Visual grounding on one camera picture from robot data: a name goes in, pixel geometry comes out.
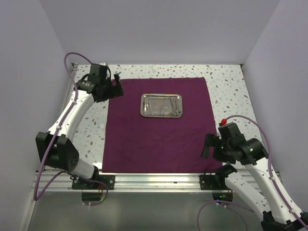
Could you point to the stainless steel instrument tray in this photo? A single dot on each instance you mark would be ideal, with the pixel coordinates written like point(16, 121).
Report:
point(155, 103)

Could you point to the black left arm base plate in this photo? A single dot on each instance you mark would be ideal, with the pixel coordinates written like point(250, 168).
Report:
point(101, 182)

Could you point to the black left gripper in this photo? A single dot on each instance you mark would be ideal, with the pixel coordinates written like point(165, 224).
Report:
point(115, 91)

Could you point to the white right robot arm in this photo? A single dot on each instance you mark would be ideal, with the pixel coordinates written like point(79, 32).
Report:
point(273, 205)

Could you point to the aluminium table edge rail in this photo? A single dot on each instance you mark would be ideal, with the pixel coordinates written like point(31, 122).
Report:
point(144, 182)

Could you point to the steel scalpel handle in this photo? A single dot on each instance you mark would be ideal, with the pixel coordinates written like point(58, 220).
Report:
point(163, 107)

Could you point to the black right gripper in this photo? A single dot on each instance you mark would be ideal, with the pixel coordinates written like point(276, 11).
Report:
point(210, 140)

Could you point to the steel forceps with ring handles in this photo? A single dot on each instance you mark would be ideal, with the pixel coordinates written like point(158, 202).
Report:
point(178, 108)

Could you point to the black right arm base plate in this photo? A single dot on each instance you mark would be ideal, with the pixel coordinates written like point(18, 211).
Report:
point(213, 181)

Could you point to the pointed steel tweezers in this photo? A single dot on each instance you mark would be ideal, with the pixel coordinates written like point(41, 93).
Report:
point(146, 104)

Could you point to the purple surgical cloth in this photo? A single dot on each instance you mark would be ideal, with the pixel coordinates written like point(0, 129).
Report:
point(137, 144)

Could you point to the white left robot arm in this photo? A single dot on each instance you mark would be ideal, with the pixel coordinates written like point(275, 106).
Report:
point(55, 146)

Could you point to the steel surgical scissors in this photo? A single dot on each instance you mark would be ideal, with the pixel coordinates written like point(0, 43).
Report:
point(173, 105)

